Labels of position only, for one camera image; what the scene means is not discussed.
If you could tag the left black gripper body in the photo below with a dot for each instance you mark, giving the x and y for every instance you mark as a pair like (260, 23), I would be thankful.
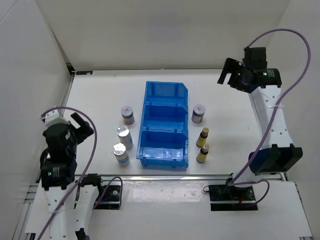
(78, 135)

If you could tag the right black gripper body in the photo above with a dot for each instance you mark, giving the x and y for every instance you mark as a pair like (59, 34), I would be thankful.
(237, 79)

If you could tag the silver-lid bead jar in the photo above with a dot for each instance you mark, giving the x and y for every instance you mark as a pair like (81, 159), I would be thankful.
(124, 135)
(120, 152)

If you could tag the yellow dark bottle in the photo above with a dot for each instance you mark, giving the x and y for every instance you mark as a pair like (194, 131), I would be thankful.
(202, 155)
(201, 141)

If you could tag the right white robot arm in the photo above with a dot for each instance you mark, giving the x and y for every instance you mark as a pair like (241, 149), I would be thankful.
(276, 152)

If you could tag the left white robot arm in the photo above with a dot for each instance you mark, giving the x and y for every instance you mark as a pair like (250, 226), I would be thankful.
(70, 201)

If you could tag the blue three-compartment plastic bin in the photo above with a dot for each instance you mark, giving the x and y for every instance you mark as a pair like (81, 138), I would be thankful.
(163, 136)

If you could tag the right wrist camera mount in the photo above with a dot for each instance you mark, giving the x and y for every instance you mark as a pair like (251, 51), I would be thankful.
(255, 58)

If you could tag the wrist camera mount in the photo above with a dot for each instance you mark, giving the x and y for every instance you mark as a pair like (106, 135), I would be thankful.
(255, 58)
(52, 118)

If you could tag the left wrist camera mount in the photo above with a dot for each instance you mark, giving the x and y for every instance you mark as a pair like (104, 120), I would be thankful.
(52, 118)

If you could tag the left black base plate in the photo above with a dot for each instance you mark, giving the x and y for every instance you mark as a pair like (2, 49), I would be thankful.
(111, 199)

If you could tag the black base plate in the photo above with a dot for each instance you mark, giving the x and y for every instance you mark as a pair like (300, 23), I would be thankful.
(111, 199)
(230, 199)

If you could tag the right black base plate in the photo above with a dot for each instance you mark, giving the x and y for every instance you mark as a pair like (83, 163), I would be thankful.
(230, 199)

